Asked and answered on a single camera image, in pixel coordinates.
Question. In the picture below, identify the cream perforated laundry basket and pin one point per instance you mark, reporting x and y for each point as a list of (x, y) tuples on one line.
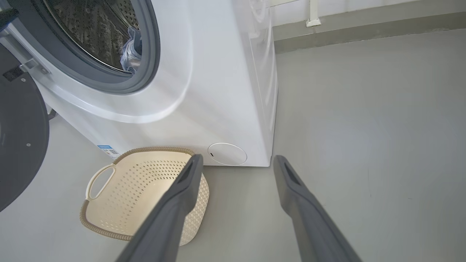
[(138, 196)]

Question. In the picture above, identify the white front-load washing machine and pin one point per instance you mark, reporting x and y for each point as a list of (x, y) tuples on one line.
[(218, 91)]

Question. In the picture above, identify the round white filter cover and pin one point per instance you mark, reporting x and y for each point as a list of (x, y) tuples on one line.
[(227, 154)]

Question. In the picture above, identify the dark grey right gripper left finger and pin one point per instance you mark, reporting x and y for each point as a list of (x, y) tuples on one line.
[(171, 218)]

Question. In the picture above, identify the black glass washing machine door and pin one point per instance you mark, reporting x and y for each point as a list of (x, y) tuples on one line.
[(18, 138)]

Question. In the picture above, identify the grey rubber door gasket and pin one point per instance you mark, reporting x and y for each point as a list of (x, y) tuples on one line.
[(149, 43)]

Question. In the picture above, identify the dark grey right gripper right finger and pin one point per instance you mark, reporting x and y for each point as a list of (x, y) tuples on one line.
[(309, 225)]

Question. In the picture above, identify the chrome door hinge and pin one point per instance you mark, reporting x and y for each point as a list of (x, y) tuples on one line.
[(32, 66)]

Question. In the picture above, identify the blue bear print garment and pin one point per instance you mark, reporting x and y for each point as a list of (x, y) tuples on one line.
[(131, 54)]

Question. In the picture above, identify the steel perforated drum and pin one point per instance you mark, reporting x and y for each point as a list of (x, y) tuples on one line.
[(91, 32)]

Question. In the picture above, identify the blue energy label sticker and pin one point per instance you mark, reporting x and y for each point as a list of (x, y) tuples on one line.
[(108, 151)]

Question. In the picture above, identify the white wall conduit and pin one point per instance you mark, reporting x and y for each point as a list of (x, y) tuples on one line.
[(313, 14)]

